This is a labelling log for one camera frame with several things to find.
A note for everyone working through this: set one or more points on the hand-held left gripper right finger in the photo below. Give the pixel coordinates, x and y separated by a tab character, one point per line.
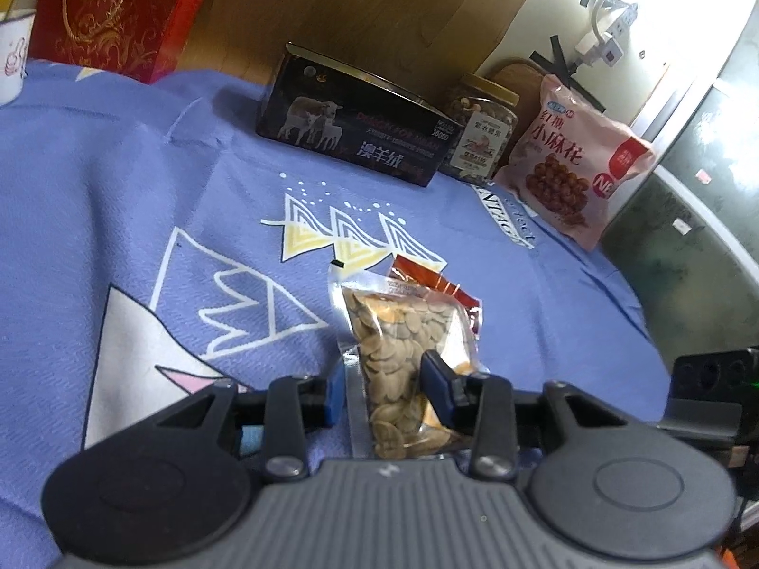
436	385

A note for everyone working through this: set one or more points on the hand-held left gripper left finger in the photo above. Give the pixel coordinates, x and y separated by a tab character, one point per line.
335	397

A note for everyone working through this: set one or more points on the clear pumpkin seed packet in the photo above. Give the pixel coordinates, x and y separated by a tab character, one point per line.
391	338

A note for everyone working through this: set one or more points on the red snack packet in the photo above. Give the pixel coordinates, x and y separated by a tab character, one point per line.
427	275

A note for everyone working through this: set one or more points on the black cardboard box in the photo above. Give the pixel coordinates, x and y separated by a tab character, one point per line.
356	130

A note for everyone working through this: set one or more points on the clear nut jar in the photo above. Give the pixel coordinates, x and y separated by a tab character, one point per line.
480	142

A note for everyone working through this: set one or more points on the pink snack bag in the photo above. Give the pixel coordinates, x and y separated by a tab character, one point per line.
569	154

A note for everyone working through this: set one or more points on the blue printed tablecloth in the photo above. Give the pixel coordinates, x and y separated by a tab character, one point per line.
148	189

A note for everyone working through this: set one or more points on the black tape cross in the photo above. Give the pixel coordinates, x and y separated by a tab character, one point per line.
560	58

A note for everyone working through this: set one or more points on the white plug adapter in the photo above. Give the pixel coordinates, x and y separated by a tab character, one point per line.
593	47

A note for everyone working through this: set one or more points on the white power strip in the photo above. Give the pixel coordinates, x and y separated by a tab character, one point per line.
619	15

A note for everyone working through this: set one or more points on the large wooden panel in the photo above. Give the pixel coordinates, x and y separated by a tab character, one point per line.
356	12

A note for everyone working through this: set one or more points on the red gift bag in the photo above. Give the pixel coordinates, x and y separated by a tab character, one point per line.
118	12

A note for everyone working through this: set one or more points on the white enamel mug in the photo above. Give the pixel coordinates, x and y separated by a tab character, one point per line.
15	53

